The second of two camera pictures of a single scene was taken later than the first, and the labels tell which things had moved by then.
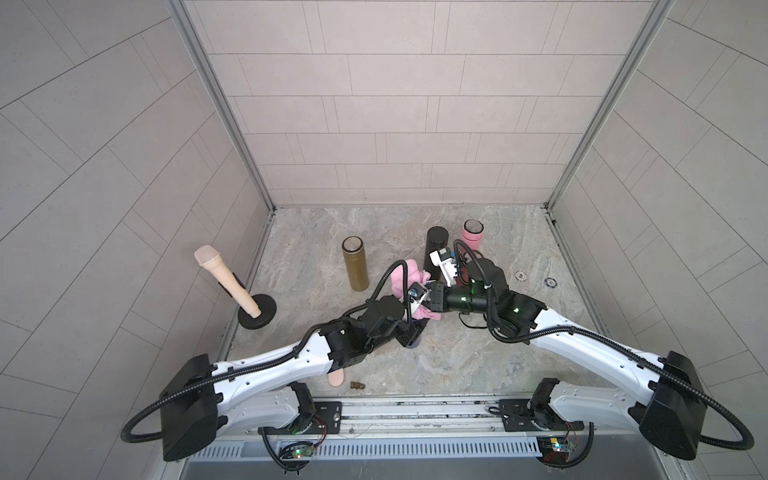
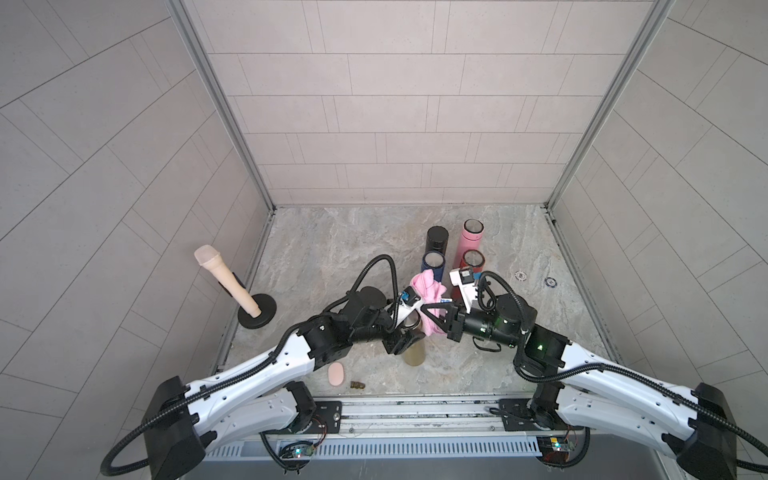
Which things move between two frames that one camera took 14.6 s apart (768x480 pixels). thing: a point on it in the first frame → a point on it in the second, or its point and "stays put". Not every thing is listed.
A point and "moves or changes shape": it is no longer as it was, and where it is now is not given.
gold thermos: x=355 y=260 → x=415 y=355
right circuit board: x=555 y=449 stays put
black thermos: x=437 y=238 stays put
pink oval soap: x=336 y=378 stays put
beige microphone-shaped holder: x=256 y=311 stays put
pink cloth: x=414 y=276 moves or changes shape
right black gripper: x=440 y=297 → x=455 y=329
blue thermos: x=415 y=343 moves or changes shape
